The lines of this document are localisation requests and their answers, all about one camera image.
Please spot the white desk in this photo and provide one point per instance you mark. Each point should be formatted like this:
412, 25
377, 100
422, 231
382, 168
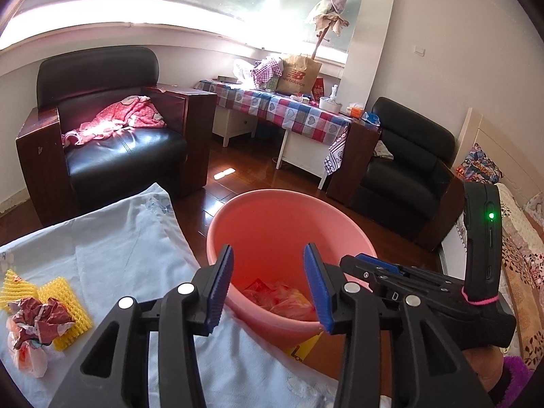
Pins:
301, 155

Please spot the white orange plastic bag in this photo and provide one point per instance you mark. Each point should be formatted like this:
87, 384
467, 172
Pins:
29, 357

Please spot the white wall switch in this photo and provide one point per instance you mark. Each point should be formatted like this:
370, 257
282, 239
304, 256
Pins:
419, 50

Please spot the yellow box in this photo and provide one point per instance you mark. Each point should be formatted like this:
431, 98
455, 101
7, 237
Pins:
304, 348

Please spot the cream bed headboard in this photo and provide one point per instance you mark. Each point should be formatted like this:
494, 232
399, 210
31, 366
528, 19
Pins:
480, 129

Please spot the red box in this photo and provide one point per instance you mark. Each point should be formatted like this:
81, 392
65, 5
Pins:
318, 89

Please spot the wooden coat stand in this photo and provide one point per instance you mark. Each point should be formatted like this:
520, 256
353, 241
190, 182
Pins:
318, 44

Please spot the brown floral blanket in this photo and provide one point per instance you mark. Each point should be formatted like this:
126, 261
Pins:
518, 263

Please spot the pink plaid garment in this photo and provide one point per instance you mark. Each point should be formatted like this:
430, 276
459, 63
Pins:
265, 70

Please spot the beige garment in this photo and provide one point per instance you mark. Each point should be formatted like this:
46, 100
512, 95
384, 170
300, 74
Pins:
325, 15

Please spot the blue packet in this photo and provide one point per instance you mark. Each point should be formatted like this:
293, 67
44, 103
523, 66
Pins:
370, 117

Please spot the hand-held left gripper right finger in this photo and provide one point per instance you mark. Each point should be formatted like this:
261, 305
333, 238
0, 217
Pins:
318, 289

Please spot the low black leather armchair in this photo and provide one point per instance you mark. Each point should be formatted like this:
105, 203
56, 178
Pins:
399, 178

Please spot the orange tissue box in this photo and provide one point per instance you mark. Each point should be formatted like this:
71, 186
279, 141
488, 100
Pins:
356, 111

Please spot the pink plastic basin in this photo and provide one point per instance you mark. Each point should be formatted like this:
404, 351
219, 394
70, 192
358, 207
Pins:
276, 225

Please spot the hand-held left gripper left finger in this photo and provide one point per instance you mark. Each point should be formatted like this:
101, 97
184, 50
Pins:
219, 293

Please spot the brown paper shopping bag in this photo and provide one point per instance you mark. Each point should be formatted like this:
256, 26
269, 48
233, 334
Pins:
297, 74

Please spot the white cloth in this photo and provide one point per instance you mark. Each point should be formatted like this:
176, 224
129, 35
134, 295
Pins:
382, 151

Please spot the translucent white plastic bag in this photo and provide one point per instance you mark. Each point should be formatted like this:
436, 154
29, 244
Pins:
293, 301

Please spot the dark flat book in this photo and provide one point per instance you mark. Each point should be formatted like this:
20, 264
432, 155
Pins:
225, 78

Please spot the white quilted bedspread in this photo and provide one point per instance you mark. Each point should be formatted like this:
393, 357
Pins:
457, 242

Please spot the colourful cartoon pillow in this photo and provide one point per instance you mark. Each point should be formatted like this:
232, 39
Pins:
478, 165

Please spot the light blue floral cloth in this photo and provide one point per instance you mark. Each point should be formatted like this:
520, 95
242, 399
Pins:
127, 238

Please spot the white round tin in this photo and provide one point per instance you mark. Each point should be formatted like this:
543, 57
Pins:
330, 105

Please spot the pink dotted garment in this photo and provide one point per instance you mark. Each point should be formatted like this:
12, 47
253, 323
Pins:
131, 114

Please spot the wide black leather armchair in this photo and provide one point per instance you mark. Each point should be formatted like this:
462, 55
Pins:
127, 157

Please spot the person's right hand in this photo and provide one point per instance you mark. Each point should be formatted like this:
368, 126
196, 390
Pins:
484, 367

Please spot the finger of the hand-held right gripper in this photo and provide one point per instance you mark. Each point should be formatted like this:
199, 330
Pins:
376, 261

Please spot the checkered heart tablecloth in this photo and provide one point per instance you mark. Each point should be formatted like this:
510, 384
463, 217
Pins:
297, 112

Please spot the crumpled dark red wrapper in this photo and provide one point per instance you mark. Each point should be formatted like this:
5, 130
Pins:
42, 316

